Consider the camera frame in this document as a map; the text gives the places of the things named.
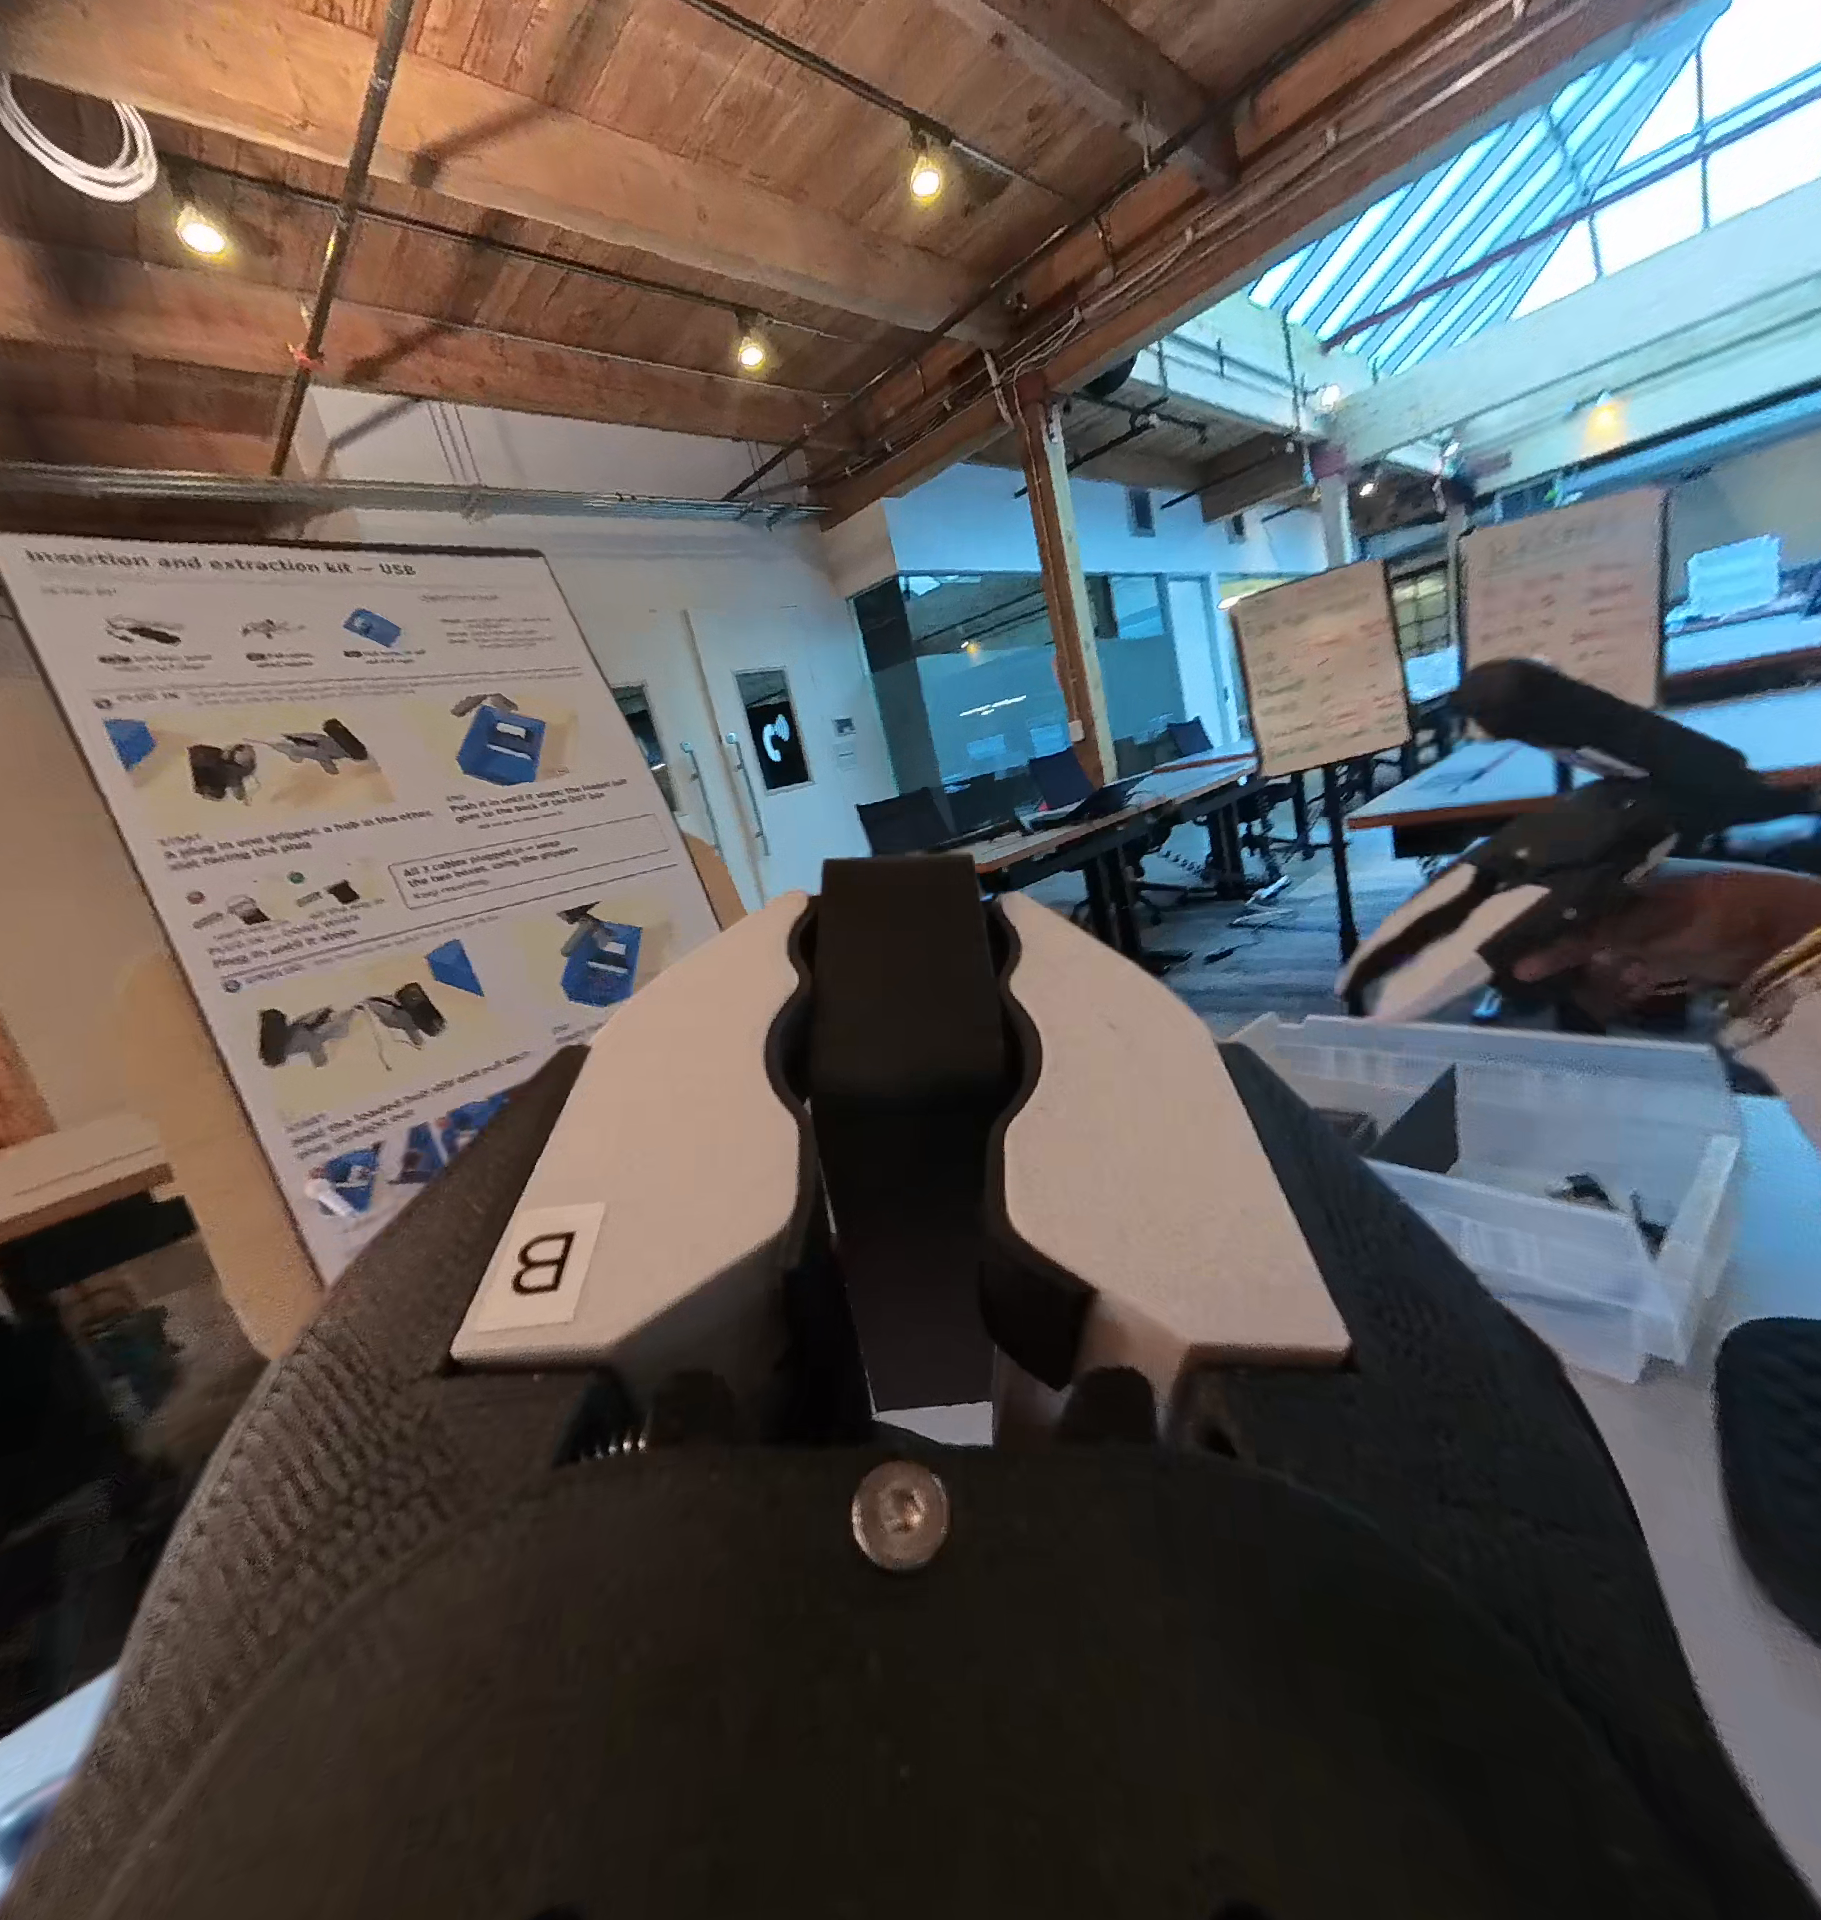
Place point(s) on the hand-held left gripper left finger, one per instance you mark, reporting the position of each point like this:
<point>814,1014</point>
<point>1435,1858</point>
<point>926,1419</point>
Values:
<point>656,1142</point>

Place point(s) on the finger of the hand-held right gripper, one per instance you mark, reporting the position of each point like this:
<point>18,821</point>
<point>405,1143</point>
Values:
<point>1450,979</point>
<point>1428,908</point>

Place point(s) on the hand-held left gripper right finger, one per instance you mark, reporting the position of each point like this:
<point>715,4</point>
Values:
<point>1151,1142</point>

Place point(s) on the black usb hub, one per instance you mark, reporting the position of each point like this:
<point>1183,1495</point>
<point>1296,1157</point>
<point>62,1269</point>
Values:
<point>902,1052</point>

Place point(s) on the clear plastic bin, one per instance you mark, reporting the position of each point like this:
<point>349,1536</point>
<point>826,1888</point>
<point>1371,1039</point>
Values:
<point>1540,1277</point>

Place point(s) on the person's right forearm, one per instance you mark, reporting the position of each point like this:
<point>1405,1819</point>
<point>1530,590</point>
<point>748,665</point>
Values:
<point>1818,1065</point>

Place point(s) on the person's right hand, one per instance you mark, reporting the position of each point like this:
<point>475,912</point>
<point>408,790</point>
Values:
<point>1675,947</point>

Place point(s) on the wooden top desk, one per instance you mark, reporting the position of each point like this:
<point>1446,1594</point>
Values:
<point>1465,780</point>
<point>1106,818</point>

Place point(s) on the handwritten whiteboard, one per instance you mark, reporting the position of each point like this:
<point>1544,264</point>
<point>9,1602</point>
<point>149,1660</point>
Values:
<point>1322,675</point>
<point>1561,600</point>

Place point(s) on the black office chair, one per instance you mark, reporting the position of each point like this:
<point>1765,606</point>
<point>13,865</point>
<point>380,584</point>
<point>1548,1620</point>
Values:
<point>911,821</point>
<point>1062,776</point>

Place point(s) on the instruction poster board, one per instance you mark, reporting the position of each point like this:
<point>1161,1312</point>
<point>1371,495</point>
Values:
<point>371,842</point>

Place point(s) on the door with dark window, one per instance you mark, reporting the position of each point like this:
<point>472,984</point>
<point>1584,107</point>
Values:
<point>771,732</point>

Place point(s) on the low wooden table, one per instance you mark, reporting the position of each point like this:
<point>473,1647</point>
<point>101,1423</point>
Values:
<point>53,1178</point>

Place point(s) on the black mesh chair back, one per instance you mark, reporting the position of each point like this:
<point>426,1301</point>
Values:
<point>1803,1485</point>

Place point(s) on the ceiling spotlight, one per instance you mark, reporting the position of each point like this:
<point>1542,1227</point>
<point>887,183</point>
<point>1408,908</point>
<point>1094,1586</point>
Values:
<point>753,353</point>
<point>926,176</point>
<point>200,230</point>

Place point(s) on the wooden support post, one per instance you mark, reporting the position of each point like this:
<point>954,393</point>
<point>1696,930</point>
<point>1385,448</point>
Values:
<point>1067,600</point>

